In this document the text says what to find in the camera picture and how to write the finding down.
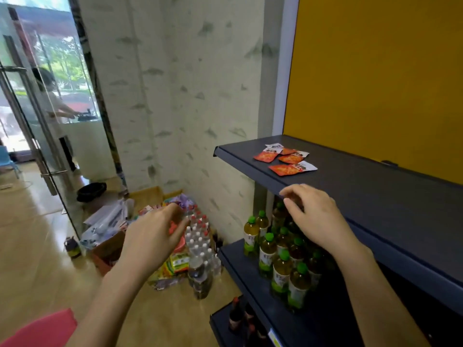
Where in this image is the pink red plastic stool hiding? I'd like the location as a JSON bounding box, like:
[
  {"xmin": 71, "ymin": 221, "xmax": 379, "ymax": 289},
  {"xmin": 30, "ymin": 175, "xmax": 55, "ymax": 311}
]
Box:
[{"xmin": 0, "ymin": 308, "xmax": 78, "ymax": 347}]

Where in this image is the open yellow cardboard box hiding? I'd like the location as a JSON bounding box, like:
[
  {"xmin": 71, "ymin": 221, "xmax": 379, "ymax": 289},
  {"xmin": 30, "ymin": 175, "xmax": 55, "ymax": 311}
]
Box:
[{"xmin": 128, "ymin": 186, "xmax": 184, "ymax": 214}]

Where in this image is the green yellow snack packet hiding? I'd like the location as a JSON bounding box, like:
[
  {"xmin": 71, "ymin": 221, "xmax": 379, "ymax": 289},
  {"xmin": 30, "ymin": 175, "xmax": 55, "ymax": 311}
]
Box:
[{"xmin": 148, "ymin": 251, "xmax": 191, "ymax": 287}]

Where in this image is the yellow back panel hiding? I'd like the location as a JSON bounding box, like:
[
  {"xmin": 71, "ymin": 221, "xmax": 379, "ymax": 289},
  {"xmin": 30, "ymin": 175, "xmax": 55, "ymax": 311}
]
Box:
[{"xmin": 283, "ymin": 0, "xmax": 463, "ymax": 185}]

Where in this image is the small dark jar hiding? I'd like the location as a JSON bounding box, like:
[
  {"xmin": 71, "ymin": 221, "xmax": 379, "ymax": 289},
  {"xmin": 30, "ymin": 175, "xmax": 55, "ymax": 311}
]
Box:
[{"xmin": 64, "ymin": 236, "xmax": 82, "ymax": 259}]

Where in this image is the dark blue metal shelf unit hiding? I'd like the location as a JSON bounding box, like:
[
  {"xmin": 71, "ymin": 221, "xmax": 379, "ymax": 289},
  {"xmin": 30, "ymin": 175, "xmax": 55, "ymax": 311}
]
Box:
[{"xmin": 209, "ymin": 134, "xmax": 463, "ymax": 347}]

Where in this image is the pile of white plastic bags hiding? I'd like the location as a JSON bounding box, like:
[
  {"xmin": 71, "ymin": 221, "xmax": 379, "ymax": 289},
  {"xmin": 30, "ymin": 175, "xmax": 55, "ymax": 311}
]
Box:
[{"xmin": 79, "ymin": 198, "xmax": 135, "ymax": 250}]

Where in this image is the brown cardboard box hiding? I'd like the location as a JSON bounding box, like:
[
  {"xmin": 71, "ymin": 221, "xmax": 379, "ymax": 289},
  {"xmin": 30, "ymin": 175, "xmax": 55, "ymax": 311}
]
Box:
[{"xmin": 90, "ymin": 230, "xmax": 127, "ymax": 276}]

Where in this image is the person's right hand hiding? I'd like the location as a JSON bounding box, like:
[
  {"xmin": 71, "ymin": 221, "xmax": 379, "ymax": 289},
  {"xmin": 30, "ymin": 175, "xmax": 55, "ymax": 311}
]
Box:
[{"xmin": 279, "ymin": 183, "xmax": 363, "ymax": 260}]

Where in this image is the person's left hand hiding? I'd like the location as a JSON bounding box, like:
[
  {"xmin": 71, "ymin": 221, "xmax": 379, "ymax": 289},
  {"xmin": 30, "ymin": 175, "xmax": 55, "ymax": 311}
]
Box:
[{"xmin": 119, "ymin": 203, "xmax": 190, "ymax": 283}]

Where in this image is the black plastic container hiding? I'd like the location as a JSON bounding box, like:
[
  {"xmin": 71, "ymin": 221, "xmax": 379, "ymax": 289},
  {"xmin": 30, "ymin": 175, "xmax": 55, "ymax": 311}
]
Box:
[{"xmin": 76, "ymin": 182, "xmax": 108, "ymax": 204}]

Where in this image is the blue chair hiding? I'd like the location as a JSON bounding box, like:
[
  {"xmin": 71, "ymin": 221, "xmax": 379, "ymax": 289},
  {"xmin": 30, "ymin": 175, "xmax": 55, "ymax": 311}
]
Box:
[{"xmin": 0, "ymin": 145, "xmax": 21, "ymax": 180}]

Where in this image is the group of green-capped tea bottles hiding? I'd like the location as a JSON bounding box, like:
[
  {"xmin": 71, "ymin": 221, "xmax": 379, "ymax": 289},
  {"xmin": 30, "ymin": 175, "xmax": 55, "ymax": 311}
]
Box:
[{"xmin": 243, "ymin": 201, "xmax": 327, "ymax": 315}]

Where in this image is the person's left forearm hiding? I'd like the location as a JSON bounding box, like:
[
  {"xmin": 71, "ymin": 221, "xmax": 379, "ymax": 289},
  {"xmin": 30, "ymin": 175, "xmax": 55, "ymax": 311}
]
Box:
[{"xmin": 66, "ymin": 262, "xmax": 147, "ymax": 347}]

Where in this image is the group of red-capped water bottles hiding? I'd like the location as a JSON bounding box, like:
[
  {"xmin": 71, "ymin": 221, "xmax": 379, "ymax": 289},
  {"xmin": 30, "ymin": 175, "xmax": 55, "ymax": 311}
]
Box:
[{"xmin": 184, "ymin": 204, "xmax": 223, "ymax": 300}]

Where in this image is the person's right forearm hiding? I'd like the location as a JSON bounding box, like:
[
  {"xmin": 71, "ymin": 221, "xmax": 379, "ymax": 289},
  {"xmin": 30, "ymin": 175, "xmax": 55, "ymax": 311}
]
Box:
[{"xmin": 332, "ymin": 244, "xmax": 432, "ymax": 347}]

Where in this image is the red plastic basket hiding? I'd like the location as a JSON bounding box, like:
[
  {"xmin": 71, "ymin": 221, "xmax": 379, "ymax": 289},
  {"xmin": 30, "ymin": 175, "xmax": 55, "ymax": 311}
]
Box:
[{"xmin": 169, "ymin": 222, "xmax": 187, "ymax": 254}]

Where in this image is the glass door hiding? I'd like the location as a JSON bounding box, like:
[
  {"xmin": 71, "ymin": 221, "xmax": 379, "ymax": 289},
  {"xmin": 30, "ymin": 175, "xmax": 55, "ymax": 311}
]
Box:
[{"xmin": 0, "ymin": 1, "xmax": 91, "ymax": 239}]

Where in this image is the purple snack packet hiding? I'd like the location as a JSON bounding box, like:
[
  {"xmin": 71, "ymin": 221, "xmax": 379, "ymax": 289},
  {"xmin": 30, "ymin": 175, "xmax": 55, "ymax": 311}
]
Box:
[{"xmin": 164, "ymin": 194, "xmax": 196, "ymax": 211}]

